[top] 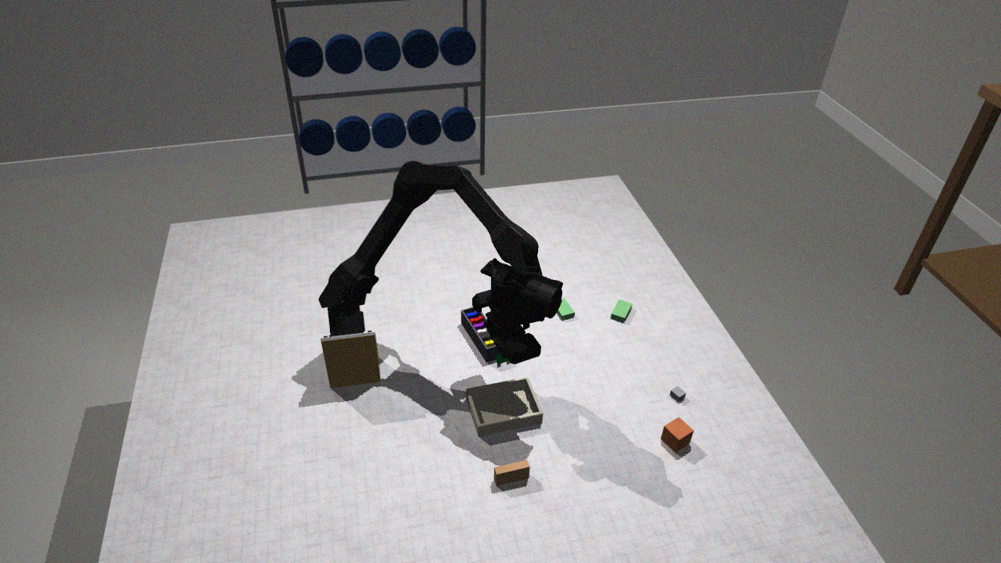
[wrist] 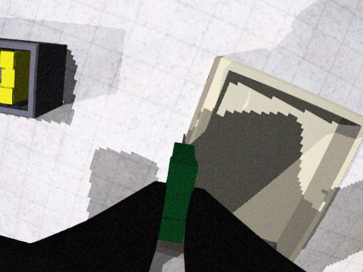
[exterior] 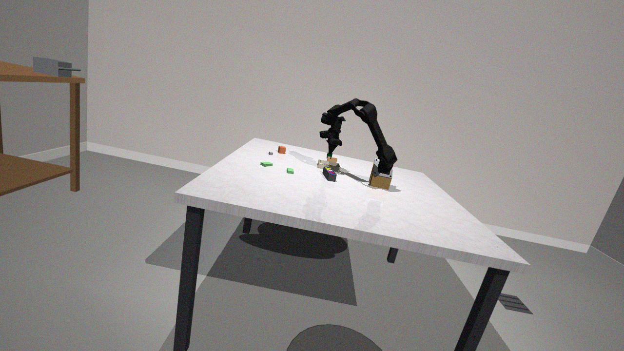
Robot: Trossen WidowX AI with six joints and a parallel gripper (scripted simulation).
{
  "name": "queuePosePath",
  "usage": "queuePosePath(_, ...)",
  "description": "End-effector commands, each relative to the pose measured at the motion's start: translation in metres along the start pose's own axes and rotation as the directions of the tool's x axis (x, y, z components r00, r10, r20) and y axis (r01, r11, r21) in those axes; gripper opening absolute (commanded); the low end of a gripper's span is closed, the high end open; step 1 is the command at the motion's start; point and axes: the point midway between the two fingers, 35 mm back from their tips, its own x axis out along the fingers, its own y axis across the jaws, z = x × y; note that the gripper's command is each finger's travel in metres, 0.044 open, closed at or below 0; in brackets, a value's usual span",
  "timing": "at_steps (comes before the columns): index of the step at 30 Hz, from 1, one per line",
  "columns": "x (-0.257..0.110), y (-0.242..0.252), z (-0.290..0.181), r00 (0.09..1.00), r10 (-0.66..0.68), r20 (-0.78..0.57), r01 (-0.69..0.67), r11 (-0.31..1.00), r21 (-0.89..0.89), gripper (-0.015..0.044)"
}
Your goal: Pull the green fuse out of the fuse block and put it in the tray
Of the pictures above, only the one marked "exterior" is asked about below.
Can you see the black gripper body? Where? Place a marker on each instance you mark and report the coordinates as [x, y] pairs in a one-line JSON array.
[[334, 138]]

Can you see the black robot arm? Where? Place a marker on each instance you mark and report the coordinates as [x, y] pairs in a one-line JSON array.
[[368, 114]]

